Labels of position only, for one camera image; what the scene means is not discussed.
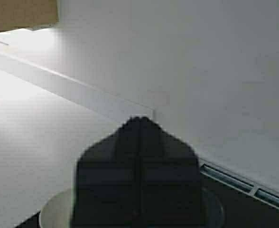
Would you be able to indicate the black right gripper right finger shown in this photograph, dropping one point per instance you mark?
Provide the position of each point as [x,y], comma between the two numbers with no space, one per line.
[171,183]

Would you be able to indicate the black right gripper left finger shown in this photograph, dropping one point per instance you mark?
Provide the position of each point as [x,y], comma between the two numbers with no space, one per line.
[104,182]

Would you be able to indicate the metal vent strip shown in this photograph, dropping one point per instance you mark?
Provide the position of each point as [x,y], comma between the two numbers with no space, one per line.
[239,183]

